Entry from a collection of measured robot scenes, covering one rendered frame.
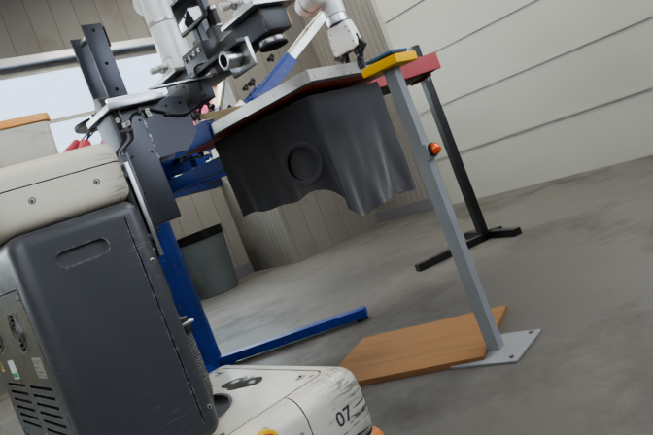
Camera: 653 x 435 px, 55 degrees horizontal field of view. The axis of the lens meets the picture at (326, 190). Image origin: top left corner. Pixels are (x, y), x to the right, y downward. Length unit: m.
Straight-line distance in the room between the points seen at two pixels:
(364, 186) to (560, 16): 3.21
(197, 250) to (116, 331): 4.67
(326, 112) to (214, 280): 4.02
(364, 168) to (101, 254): 1.14
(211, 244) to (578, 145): 3.26
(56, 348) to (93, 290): 0.11
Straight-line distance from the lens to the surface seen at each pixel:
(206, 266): 5.90
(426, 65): 3.50
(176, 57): 1.95
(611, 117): 5.02
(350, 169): 2.08
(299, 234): 6.05
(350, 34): 2.14
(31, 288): 1.20
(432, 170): 1.92
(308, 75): 1.92
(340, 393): 1.44
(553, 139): 5.25
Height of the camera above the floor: 0.70
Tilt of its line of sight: 1 degrees down
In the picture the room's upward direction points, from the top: 21 degrees counter-clockwise
